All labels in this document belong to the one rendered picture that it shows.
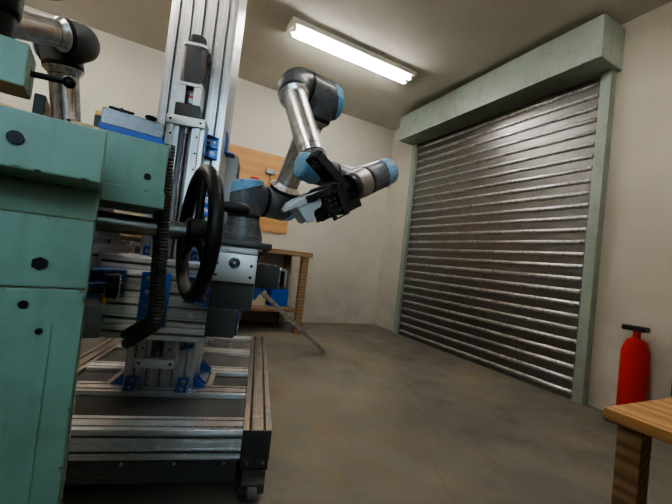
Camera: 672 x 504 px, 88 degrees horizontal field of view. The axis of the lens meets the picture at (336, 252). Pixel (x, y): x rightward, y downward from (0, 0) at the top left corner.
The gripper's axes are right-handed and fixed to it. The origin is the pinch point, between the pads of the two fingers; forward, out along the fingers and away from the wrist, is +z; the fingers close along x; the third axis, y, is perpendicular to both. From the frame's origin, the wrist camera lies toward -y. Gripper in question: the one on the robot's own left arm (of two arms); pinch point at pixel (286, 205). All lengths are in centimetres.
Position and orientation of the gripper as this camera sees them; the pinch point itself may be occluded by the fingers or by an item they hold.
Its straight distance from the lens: 77.9
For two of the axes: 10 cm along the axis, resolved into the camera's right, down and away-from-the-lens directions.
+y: 3.2, 9.1, 2.6
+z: -7.2, 4.1, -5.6
